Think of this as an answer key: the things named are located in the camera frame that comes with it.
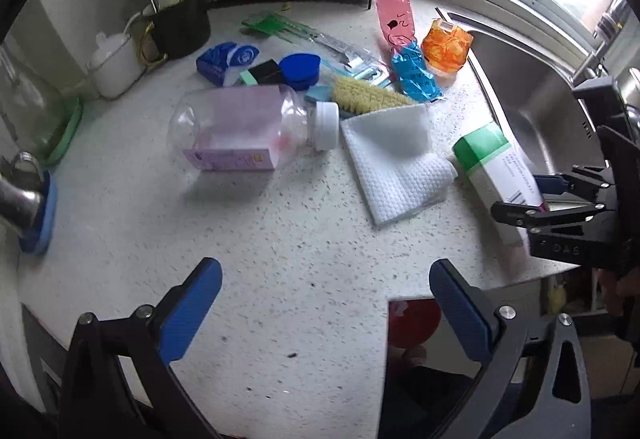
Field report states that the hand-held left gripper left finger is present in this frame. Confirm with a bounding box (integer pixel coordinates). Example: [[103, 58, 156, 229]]
[[59, 257, 223, 439]]

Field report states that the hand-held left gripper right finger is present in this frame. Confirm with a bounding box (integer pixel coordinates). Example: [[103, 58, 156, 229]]
[[429, 259, 593, 439]]

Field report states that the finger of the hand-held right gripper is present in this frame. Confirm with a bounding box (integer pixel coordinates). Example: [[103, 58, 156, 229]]
[[491, 200, 608, 233], [532, 165, 616, 198]]

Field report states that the green and white box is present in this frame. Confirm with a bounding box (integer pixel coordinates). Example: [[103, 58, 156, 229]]
[[452, 123, 551, 251]]

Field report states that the orange plastic cup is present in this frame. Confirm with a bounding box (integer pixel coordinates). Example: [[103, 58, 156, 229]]
[[421, 18, 473, 76]]

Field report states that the light blue plastic packet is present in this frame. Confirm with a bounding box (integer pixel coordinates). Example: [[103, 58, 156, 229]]
[[390, 41, 445, 104]]

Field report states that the pink plastic bag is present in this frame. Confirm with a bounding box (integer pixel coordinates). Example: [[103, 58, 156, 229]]
[[375, 0, 418, 54]]

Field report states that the blue round lid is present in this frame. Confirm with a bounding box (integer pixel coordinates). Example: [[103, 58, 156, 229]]
[[278, 53, 321, 91]]

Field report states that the stainless steel sink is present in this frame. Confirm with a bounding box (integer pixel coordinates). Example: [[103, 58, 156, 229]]
[[435, 6, 626, 180]]

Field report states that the white cloth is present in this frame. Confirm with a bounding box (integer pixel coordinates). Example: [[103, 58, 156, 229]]
[[340, 103, 458, 226]]

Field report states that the blue coaster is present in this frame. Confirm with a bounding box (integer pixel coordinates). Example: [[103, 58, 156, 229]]
[[19, 170, 58, 255]]

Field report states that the faucet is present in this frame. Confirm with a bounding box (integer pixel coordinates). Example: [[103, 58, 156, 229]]
[[570, 0, 636, 84]]

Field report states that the clear plastic jar pink label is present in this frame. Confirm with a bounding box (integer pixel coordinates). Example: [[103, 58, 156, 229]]
[[167, 85, 342, 172]]

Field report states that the scrub brush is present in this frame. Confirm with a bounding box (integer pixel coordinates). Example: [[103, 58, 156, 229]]
[[305, 76, 416, 112]]

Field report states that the steel teapot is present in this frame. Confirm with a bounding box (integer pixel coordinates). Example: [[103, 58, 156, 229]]
[[0, 151, 46, 237]]

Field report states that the green coaster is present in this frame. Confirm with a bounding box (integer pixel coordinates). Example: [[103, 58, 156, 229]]
[[42, 96, 83, 166]]

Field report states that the white lidded jar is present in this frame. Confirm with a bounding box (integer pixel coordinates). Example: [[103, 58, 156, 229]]
[[87, 33, 146, 100]]

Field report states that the glass carafe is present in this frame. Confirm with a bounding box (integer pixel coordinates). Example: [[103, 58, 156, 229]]
[[0, 44, 76, 160]]

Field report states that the black utensil holder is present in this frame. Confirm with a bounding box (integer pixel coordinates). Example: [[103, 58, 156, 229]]
[[139, 0, 212, 67]]

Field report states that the green blister package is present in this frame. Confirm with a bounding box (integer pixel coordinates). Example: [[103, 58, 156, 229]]
[[242, 11, 391, 87]]

